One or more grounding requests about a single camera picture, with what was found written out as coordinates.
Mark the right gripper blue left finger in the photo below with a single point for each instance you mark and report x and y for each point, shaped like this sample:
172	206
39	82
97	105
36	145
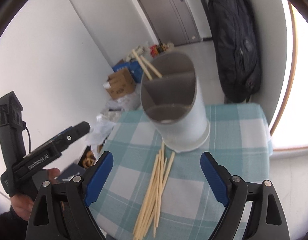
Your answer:
61	211

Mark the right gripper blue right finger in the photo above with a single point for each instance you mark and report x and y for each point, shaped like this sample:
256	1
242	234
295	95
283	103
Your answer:
266	220

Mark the left hand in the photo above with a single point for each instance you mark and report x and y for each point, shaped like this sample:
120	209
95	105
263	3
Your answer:
23	204

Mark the dark blue shoe box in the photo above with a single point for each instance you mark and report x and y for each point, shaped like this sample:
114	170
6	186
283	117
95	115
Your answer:
70	172

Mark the teal plaid tablecloth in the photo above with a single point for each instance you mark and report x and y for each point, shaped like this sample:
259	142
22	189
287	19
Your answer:
239	139

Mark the white plastic bag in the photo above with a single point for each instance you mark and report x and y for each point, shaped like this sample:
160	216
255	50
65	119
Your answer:
109	117

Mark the brown cardboard box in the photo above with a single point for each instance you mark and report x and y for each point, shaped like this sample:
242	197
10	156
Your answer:
120	84

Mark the white grey utensil holder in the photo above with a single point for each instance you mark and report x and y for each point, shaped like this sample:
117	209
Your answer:
174	102

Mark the blue cardboard box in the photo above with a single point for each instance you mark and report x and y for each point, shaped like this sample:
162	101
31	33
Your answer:
134	68

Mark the beige cloth bag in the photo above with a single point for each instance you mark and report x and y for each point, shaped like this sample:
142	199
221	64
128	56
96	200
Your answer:
139	50

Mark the red yellow shopping bag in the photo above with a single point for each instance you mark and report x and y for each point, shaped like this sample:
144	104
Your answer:
157	49

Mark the beige plastic bag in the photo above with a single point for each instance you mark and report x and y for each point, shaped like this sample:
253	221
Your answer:
168	46

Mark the black backpack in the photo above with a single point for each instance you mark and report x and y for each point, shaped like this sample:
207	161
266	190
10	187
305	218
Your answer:
233	30

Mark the grey door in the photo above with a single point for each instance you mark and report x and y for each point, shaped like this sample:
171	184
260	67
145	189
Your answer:
171	20

